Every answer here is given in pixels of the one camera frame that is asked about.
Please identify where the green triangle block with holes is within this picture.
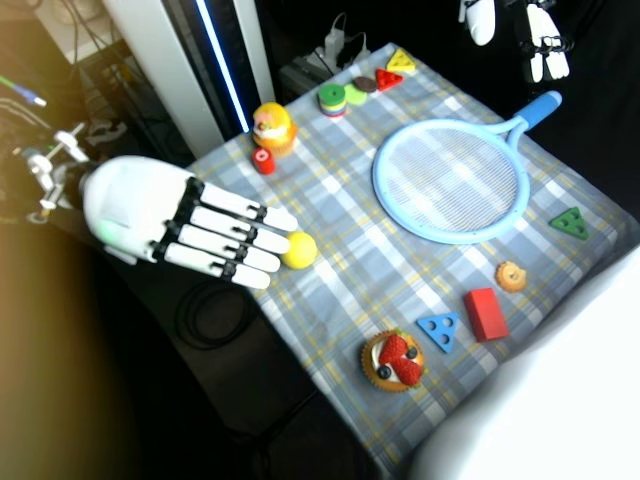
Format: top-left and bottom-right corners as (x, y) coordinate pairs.
(548, 206), (590, 240)

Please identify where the light green toy disc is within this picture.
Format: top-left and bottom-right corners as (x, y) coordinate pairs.
(343, 82), (370, 106)

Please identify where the blue plaid tablecloth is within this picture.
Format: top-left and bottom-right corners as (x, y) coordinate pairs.
(187, 42), (640, 479)

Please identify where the blue triangle block with holes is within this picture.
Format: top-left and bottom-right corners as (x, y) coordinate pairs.
(416, 311), (462, 355)

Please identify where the toy round cookie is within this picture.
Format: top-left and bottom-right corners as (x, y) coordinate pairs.
(494, 260), (528, 294)

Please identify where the dark grey power strip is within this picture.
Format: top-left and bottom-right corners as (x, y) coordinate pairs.
(277, 54), (332, 99)

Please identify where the white box on shelf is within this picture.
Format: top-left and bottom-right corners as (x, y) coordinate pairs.
(32, 0), (117, 65)

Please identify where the red rectangular block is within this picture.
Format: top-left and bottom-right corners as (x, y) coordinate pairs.
(462, 287), (511, 343)

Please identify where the black coiled cable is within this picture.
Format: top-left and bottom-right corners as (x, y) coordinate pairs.
(174, 279), (250, 350)

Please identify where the yellow ball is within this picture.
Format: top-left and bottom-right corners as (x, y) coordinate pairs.
(280, 231), (319, 271)

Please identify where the red triangle block with holes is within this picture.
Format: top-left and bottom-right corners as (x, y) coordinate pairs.
(374, 67), (405, 92)

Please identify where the red cylinder block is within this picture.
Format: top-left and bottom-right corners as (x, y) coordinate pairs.
(251, 146), (277, 176)

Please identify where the light blue toy racket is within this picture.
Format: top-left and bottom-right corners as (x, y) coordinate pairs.
(372, 90), (564, 246)

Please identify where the white power adapter with cables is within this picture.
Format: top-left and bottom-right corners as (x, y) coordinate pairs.
(314, 12), (372, 71)

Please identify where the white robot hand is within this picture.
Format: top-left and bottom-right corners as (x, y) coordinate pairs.
(458, 0), (574, 84)
(81, 155), (300, 291)

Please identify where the large white robot body shell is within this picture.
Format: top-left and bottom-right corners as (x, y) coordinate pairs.
(407, 244), (640, 480)

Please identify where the toy strawberry fruit tart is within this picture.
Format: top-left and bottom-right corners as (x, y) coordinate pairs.
(361, 328), (426, 394)

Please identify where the stack of coloured rings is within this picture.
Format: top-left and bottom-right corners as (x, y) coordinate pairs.
(317, 83), (348, 119)

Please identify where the white column with blue light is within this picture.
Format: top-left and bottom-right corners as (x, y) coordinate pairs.
(102, 0), (277, 159)

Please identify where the yellow triangle block with holes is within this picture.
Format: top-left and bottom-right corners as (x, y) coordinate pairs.
(386, 48), (419, 75)

